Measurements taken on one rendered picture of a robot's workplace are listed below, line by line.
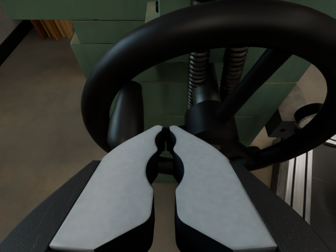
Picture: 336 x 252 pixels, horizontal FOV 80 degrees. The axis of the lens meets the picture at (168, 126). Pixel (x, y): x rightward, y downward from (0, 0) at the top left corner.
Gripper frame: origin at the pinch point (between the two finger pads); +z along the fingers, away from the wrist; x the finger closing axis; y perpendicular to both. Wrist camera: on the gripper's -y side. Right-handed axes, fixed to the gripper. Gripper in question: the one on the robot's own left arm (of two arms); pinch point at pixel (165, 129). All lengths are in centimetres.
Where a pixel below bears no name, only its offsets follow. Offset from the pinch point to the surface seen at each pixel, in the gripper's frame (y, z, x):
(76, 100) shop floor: 40, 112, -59
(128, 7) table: -7.6, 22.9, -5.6
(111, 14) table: -6.6, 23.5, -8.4
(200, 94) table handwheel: 2.2, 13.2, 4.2
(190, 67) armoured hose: -1.0, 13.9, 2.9
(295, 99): 12, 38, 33
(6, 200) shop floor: 71, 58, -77
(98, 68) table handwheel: -2.6, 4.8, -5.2
